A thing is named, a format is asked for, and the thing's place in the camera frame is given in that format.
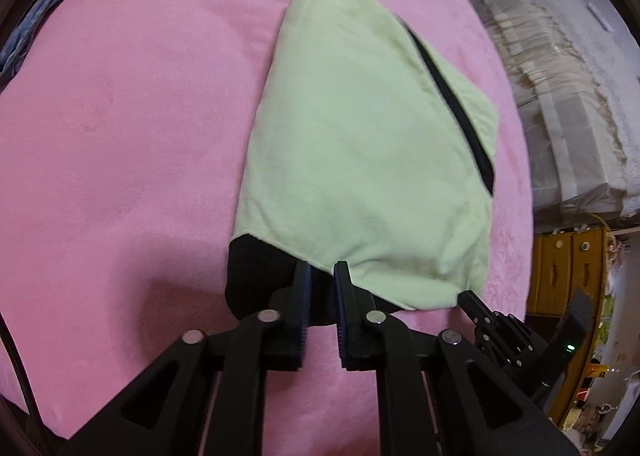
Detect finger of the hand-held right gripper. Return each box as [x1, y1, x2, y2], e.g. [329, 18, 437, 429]
[457, 290, 501, 337]

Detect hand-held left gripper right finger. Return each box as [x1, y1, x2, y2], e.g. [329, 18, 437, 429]
[334, 261, 581, 456]

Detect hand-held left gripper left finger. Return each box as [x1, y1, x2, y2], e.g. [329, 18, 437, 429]
[60, 261, 313, 456]

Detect green and black hooded jacket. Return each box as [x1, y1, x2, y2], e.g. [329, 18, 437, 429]
[225, 0, 501, 327]

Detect wooden drawer cabinet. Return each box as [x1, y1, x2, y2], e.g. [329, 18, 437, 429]
[527, 228, 608, 317]

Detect cloth-covered furniture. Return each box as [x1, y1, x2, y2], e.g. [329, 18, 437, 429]
[467, 0, 640, 217]

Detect pink bed blanket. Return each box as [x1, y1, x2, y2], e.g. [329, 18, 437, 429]
[0, 0, 533, 442]

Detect folded blue jeans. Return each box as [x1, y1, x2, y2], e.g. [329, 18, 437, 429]
[0, 0, 96, 87]

